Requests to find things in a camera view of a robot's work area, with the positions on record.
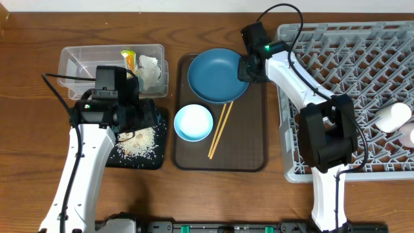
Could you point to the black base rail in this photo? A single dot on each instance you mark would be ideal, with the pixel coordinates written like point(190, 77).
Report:
point(126, 222)

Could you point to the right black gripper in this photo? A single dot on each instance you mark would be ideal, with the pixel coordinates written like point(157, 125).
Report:
point(245, 72)

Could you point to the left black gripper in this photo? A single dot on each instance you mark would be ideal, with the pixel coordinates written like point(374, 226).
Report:
point(148, 108)

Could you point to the brown serving tray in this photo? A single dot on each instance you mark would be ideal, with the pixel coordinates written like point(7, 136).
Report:
point(243, 145)

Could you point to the pink cup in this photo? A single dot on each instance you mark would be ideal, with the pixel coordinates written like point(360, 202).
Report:
point(407, 139)

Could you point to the clear plastic waste bin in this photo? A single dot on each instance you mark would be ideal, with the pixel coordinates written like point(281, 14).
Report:
point(82, 62)

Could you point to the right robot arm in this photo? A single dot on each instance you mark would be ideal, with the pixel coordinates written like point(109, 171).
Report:
point(328, 133)

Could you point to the white paper napkin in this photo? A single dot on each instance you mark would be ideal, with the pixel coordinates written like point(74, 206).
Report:
point(149, 71)

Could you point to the pale green cup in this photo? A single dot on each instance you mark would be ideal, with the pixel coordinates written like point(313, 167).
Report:
point(392, 117)

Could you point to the pile of rice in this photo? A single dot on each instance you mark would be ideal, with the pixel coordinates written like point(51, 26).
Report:
point(139, 142)

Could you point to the black waste tray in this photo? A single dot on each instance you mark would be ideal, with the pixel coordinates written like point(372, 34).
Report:
point(145, 145)

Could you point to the dark blue plate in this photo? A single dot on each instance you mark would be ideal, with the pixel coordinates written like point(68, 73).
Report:
point(213, 76)

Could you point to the yellow green snack wrapper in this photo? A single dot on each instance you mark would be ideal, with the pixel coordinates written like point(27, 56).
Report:
point(129, 60)

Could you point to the grey dishwasher rack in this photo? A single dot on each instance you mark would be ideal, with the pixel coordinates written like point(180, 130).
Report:
point(372, 62)

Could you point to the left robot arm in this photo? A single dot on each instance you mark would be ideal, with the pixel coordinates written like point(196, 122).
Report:
point(111, 107)

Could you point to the light blue small bowl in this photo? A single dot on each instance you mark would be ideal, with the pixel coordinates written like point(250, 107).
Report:
point(193, 123)

